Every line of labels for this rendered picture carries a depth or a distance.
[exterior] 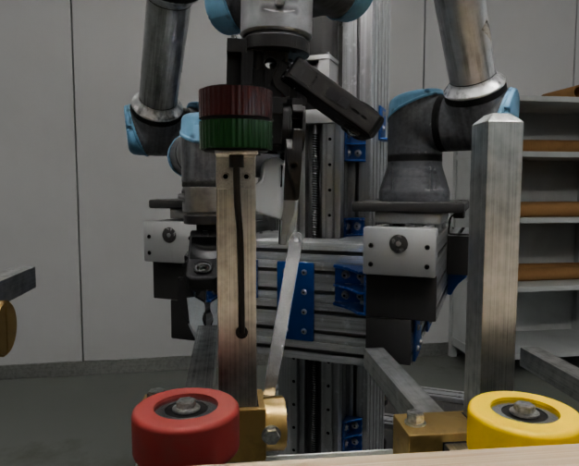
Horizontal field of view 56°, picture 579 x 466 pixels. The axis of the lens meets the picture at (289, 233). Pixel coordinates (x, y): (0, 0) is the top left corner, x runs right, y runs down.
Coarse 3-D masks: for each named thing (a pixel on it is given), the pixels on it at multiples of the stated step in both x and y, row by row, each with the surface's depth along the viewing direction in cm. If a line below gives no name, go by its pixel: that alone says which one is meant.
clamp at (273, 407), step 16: (272, 400) 51; (240, 416) 49; (256, 416) 49; (272, 416) 50; (240, 432) 49; (256, 432) 49; (272, 432) 49; (240, 448) 49; (256, 448) 49; (272, 448) 50
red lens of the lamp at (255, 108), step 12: (204, 96) 42; (216, 96) 41; (228, 96) 41; (240, 96) 41; (252, 96) 42; (264, 96) 42; (204, 108) 42; (216, 108) 41; (228, 108) 41; (240, 108) 41; (252, 108) 42; (264, 108) 42
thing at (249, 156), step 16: (224, 160) 47; (240, 160) 44; (224, 176) 47; (240, 176) 47; (240, 208) 45; (240, 224) 46; (240, 240) 47; (240, 256) 47; (240, 272) 48; (240, 288) 48; (240, 304) 48; (240, 320) 48; (240, 336) 49
